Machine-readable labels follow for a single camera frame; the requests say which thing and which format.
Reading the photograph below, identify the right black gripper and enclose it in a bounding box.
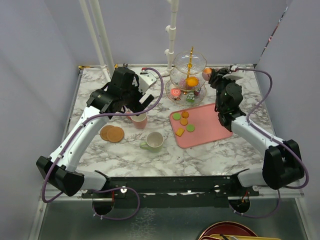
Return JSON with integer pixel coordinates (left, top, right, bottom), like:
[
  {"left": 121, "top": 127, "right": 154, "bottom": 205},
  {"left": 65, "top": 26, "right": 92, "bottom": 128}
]
[{"left": 208, "top": 68, "right": 236, "bottom": 111}]

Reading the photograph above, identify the toy bread bun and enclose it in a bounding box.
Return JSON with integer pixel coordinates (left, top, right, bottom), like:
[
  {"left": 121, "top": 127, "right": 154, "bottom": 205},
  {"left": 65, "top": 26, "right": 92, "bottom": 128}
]
[{"left": 202, "top": 67, "right": 213, "bottom": 81}]

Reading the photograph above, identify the toy orange egg tart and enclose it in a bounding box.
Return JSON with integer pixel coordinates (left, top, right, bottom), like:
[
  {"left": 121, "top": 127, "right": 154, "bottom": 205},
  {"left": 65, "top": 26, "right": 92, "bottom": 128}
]
[{"left": 185, "top": 76, "right": 199, "bottom": 87}]

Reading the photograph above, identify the three-tier glass dessert stand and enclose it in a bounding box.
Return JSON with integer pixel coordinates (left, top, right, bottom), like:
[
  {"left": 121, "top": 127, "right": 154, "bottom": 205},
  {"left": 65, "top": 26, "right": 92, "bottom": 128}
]
[{"left": 165, "top": 46, "right": 207, "bottom": 107}]

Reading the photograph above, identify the toy green cake slice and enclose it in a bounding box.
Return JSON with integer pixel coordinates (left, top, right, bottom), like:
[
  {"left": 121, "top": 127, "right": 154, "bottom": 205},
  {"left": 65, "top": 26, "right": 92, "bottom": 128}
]
[{"left": 186, "top": 91, "right": 195, "bottom": 103}]

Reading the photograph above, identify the toy green macaron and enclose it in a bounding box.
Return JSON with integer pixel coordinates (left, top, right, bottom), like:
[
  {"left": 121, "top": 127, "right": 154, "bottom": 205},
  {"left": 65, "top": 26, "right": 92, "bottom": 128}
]
[
  {"left": 172, "top": 112, "right": 181, "bottom": 121},
  {"left": 186, "top": 124, "right": 195, "bottom": 132}
]

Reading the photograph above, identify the pink serving tray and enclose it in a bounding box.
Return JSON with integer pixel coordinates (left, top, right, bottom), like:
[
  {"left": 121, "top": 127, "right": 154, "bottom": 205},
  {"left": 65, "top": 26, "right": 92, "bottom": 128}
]
[{"left": 169, "top": 103, "right": 233, "bottom": 149}]

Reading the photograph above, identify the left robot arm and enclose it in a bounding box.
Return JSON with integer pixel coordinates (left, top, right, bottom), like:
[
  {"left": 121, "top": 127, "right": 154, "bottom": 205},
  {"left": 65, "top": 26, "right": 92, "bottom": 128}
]
[{"left": 36, "top": 67, "right": 162, "bottom": 203}]

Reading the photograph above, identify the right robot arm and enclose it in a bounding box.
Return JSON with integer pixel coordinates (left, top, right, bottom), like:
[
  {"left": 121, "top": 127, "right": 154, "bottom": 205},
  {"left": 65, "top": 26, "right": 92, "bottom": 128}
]
[{"left": 203, "top": 65, "right": 310, "bottom": 196}]

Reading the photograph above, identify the pink mug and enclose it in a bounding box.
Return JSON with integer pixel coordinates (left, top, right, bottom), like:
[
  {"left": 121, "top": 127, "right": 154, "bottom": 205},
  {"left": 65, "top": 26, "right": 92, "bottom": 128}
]
[{"left": 127, "top": 113, "right": 148, "bottom": 129}]

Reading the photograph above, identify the cork coaster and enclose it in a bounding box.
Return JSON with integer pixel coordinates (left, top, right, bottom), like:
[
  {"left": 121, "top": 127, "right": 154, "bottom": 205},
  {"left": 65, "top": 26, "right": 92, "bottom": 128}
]
[
  {"left": 99, "top": 125, "right": 114, "bottom": 141},
  {"left": 106, "top": 126, "right": 125, "bottom": 143}
]

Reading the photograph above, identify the toy brown chip cookie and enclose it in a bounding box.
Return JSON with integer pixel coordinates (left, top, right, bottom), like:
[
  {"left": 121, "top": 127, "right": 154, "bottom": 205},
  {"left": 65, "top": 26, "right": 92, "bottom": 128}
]
[{"left": 181, "top": 111, "right": 189, "bottom": 119}]

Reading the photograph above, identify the green mug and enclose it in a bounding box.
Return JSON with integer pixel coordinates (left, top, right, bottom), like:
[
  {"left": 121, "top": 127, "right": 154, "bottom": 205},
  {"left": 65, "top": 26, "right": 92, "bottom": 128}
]
[{"left": 139, "top": 131, "right": 164, "bottom": 153}]

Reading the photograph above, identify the toy orange round cookie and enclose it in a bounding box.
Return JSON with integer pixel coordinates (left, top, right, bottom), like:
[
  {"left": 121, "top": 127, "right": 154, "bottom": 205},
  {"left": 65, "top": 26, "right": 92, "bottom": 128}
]
[{"left": 180, "top": 117, "right": 188, "bottom": 126}]

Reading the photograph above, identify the toy yellow cracker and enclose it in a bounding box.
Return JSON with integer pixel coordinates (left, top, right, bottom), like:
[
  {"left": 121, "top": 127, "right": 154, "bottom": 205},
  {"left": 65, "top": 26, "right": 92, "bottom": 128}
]
[{"left": 175, "top": 127, "right": 185, "bottom": 137}]

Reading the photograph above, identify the red round tray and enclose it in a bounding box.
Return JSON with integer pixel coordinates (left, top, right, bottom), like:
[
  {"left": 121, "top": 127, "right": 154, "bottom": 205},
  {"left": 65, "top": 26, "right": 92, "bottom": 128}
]
[{"left": 198, "top": 221, "right": 258, "bottom": 240}]

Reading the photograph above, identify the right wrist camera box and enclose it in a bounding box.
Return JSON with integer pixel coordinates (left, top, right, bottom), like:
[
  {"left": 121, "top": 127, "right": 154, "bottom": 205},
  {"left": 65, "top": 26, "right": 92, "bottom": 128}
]
[{"left": 222, "top": 65, "right": 245, "bottom": 81}]

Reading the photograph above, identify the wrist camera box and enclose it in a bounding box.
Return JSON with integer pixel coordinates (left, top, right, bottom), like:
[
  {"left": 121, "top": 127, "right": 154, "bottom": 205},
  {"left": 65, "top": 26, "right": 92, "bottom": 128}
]
[
  {"left": 138, "top": 72, "right": 157, "bottom": 94},
  {"left": 222, "top": 65, "right": 245, "bottom": 81}
]

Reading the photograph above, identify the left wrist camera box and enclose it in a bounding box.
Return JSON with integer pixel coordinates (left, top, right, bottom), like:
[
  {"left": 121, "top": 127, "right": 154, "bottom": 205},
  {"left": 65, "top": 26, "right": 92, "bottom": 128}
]
[{"left": 138, "top": 72, "right": 157, "bottom": 94}]

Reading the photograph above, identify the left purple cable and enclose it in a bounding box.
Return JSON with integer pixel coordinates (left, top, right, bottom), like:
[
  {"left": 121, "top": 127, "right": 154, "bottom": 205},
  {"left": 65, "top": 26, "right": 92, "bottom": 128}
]
[{"left": 41, "top": 67, "right": 165, "bottom": 221}]

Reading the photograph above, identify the yellow-handled tool at wall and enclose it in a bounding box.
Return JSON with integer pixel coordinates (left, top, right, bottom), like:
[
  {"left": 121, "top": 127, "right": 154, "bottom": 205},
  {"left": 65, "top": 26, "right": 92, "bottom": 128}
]
[{"left": 78, "top": 65, "right": 100, "bottom": 69}]

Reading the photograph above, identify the white pvc pipe frame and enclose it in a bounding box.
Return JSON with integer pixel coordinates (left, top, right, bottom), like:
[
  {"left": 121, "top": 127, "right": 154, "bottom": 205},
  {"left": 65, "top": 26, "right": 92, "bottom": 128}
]
[{"left": 79, "top": 0, "right": 179, "bottom": 78}]

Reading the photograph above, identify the aluminium rail base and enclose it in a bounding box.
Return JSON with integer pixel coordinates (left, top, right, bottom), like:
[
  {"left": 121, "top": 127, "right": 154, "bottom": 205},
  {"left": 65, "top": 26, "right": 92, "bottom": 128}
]
[{"left": 40, "top": 168, "right": 305, "bottom": 199}]

